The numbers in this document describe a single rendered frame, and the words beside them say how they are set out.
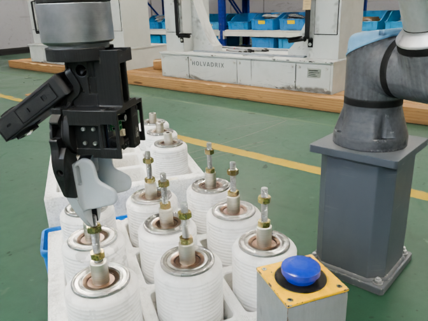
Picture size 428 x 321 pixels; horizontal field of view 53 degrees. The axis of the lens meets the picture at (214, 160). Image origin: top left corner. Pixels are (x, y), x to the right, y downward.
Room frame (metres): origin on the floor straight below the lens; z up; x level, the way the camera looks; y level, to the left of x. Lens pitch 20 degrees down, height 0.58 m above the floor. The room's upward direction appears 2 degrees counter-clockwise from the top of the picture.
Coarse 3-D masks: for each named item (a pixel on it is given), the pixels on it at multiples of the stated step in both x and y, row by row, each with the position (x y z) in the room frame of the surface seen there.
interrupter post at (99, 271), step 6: (90, 264) 0.47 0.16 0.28; (96, 264) 0.47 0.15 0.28; (102, 264) 0.47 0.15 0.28; (90, 270) 0.48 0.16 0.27; (96, 270) 0.47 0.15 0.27; (102, 270) 0.47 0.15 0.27; (96, 276) 0.47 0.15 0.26; (102, 276) 0.47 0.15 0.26; (108, 276) 0.48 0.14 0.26; (96, 282) 0.47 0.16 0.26; (102, 282) 0.47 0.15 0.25
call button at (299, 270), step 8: (296, 256) 0.40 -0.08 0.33; (304, 256) 0.40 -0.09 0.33; (288, 264) 0.38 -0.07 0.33; (296, 264) 0.38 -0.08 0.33; (304, 264) 0.38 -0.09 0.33; (312, 264) 0.38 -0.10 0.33; (288, 272) 0.37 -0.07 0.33; (296, 272) 0.37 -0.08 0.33; (304, 272) 0.37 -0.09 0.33; (312, 272) 0.37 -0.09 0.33; (288, 280) 0.37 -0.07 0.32; (296, 280) 0.36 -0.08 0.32; (304, 280) 0.36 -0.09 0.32; (312, 280) 0.36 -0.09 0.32
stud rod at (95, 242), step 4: (96, 220) 0.48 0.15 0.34; (96, 224) 0.48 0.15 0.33; (92, 236) 0.48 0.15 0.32; (96, 236) 0.48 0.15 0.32; (92, 240) 0.48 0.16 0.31; (96, 240) 0.48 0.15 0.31; (92, 244) 0.48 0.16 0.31; (96, 244) 0.48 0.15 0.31; (92, 248) 0.48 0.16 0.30; (96, 248) 0.48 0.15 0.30; (100, 248) 0.48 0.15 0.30; (96, 252) 0.48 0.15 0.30; (96, 260) 0.48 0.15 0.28; (100, 260) 0.48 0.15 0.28
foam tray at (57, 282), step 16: (128, 224) 0.78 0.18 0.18; (48, 240) 0.72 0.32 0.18; (128, 240) 0.71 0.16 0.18; (48, 256) 0.66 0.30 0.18; (128, 256) 0.65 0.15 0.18; (48, 272) 0.61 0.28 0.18; (64, 272) 0.61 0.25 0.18; (224, 272) 0.59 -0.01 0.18; (48, 288) 0.57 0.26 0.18; (64, 288) 0.57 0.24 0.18; (144, 288) 0.56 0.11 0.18; (224, 288) 0.55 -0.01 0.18; (48, 304) 0.53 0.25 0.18; (64, 304) 0.53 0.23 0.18; (144, 304) 0.52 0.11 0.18; (224, 304) 0.53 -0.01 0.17; (240, 304) 0.51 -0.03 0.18; (48, 320) 0.49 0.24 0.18; (64, 320) 0.49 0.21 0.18; (144, 320) 0.50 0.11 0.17; (224, 320) 0.48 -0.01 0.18; (240, 320) 0.48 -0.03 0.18; (256, 320) 0.48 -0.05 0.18
